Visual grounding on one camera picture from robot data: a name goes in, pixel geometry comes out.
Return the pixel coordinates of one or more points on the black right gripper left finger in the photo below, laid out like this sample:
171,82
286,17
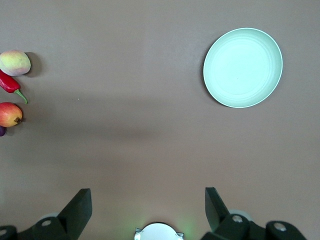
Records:
72,217

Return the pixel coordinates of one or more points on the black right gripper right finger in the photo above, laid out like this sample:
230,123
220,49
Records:
217,220

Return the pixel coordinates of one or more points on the purple eggplant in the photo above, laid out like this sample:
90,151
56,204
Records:
2,131

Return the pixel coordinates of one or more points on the red apple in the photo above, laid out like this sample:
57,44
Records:
8,115

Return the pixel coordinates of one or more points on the red chili pepper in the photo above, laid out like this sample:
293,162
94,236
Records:
7,83

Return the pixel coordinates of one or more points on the yellow pink peach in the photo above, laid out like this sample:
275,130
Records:
15,62

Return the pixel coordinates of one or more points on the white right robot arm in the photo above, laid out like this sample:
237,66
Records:
158,232

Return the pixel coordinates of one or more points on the brown table mat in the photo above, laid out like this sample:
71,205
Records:
125,75

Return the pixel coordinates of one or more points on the light green plate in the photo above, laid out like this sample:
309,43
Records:
242,67

